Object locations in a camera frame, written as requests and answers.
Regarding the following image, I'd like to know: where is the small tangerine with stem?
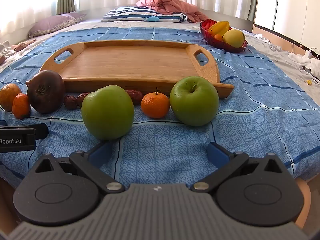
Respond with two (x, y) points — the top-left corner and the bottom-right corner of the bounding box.
(141, 88), (171, 119)

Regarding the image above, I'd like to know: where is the white charger cable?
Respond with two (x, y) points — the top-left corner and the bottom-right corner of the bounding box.
(291, 42), (320, 61)

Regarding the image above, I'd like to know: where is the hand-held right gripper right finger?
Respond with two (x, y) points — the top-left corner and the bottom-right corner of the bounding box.
(191, 142), (287, 194)

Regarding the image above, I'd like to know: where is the white wardrobe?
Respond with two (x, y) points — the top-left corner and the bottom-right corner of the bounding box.
(252, 0), (320, 50)

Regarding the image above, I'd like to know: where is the dark purple round fruit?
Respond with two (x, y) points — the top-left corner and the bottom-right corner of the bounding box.
(27, 70), (66, 114)

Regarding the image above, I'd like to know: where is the brown-orange round fruit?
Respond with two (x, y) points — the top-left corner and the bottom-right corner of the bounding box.
(0, 83), (22, 112)

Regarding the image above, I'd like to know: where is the blue white striped pillow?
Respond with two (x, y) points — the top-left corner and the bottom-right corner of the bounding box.
(101, 6), (188, 23)

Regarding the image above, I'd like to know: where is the white clothes pile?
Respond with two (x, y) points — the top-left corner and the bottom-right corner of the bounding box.
(287, 50), (320, 78)

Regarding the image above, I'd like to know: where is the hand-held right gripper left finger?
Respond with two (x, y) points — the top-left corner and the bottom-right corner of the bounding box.
(34, 142), (125, 194)

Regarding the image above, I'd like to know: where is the pink quilt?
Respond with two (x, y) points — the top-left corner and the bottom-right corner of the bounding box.
(136, 0), (209, 23)

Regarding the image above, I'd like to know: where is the wooden tray with handles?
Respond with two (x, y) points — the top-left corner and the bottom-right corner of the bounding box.
(26, 39), (235, 99)

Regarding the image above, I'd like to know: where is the orange tangerine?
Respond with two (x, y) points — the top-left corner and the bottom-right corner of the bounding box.
(12, 93), (31, 120)

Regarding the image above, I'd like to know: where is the pink folded cloth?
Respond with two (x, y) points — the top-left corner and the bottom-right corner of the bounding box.
(11, 39), (37, 52)

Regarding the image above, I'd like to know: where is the red glass bowl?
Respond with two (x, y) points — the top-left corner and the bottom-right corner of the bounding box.
(200, 19), (248, 53)

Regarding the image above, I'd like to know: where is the purple pillow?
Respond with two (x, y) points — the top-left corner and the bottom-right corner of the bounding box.
(27, 12), (87, 39)

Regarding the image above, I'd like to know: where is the blue patterned blanket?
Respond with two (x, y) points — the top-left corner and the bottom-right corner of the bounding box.
(0, 26), (320, 188)

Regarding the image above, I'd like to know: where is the small white crumpled cloth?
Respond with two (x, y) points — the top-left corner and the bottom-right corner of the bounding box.
(251, 33), (270, 43)

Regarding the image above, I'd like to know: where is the red date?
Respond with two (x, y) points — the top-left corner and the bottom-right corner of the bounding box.
(76, 92), (90, 108)
(63, 94), (78, 110)
(125, 89), (144, 106)

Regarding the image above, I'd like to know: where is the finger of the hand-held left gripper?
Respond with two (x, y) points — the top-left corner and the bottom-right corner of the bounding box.
(0, 123), (49, 141)

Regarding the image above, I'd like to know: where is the green apple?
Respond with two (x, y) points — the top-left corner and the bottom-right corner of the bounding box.
(169, 76), (220, 127)
(81, 85), (135, 140)

